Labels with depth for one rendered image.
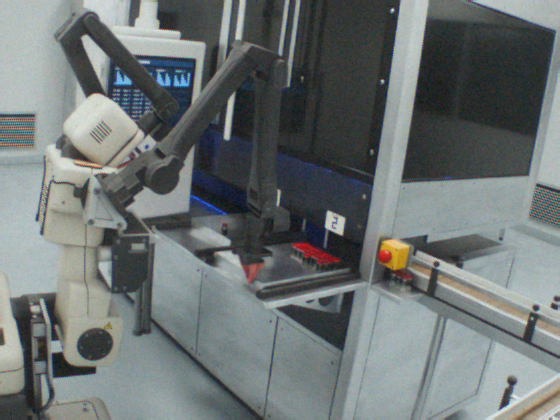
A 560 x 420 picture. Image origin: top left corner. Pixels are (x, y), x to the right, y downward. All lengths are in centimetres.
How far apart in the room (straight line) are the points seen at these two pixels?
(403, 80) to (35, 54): 559
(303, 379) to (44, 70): 541
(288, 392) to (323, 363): 26
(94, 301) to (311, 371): 91
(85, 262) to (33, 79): 544
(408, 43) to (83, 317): 120
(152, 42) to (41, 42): 462
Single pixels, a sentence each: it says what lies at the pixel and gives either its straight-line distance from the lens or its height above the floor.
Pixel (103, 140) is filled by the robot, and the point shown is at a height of 129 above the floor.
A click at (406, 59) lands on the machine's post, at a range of 176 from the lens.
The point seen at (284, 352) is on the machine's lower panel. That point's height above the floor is 45.
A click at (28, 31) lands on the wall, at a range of 691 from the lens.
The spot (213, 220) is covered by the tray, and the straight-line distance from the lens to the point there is 225.
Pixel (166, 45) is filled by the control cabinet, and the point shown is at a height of 152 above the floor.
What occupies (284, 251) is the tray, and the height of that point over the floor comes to 89.
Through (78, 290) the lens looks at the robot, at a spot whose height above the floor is 89.
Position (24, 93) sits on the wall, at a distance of 694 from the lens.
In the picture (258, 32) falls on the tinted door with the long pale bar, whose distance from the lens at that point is 233.
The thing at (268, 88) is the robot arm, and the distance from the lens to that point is 147.
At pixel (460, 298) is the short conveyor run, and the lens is 181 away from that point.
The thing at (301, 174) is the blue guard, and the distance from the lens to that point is 208.
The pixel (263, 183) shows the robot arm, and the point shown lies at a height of 120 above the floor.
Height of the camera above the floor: 156
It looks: 15 degrees down
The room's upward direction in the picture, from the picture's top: 7 degrees clockwise
